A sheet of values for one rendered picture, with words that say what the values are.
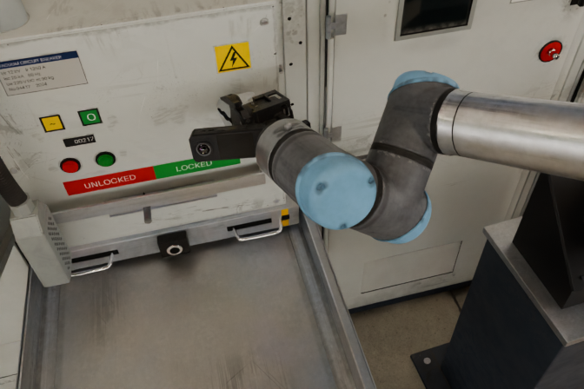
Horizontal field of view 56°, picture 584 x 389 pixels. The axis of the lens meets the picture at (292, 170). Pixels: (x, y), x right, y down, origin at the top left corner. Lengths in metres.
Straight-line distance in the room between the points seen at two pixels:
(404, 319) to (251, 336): 1.09
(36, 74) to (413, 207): 0.59
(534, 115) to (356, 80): 0.65
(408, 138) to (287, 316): 0.50
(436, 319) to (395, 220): 1.41
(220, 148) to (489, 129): 0.37
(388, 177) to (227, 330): 0.51
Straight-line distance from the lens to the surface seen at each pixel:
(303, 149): 0.69
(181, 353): 1.10
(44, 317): 1.22
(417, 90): 0.77
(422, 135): 0.75
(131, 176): 1.06
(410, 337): 2.08
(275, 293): 1.14
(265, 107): 0.83
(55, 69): 0.92
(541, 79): 1.55
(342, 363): 1.06
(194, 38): 0.89
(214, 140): 0.81
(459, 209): 1.78
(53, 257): 1.05
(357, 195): 0.67
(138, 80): 0.93
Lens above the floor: 1.81
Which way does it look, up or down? 45 degrees down
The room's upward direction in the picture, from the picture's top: 2 degrees counter-clockwise
